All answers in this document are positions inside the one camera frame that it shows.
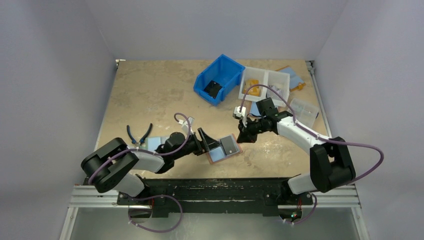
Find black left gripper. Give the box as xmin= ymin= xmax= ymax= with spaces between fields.
xmin=172 ymin=128 xmax=221 ymax=161

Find dark grey card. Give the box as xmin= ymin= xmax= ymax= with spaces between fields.
xmin=219 ymin=134 xmax=241 ymax=157

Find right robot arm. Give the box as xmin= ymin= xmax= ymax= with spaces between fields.
xmin=233 ymin=98 xmax=356 ymax=204

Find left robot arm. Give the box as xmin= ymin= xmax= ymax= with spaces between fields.
xmin=80 ymin=128 xmax=221 ymax=205

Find orange card holder in tray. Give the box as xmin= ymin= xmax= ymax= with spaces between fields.
xmin=242 ymin=78 xmax=261 ymax=97

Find card in white tray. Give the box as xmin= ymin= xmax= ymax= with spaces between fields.
xmin=266 ymin=85 xmax=283 ymax=100

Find black card in blue bin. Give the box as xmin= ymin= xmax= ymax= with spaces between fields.
xmin=203 ymin=80 xmax=222 ymax=99

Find blue plastic bin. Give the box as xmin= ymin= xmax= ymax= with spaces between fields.
xmin=193 ymin=54 xmax=245 ymax=106

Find clear plastic screw box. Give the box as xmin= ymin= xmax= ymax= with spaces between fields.
xmin=289 ymin=98 xmax=319 ymax=128

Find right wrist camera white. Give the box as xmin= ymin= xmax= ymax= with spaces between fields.
xmin=232 ymin=106 xmax=247 ymax=127

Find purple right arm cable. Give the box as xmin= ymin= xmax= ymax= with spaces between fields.
xmin=239 ymin=84 xmax=385 ymax=226

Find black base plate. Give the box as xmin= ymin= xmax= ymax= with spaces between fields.
xmin=112 ymin=177 xmax=319 ymax=220

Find blue handled pliers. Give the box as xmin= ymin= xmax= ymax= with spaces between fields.
xmin=126 ymin=123 xmax=153 ymax=146

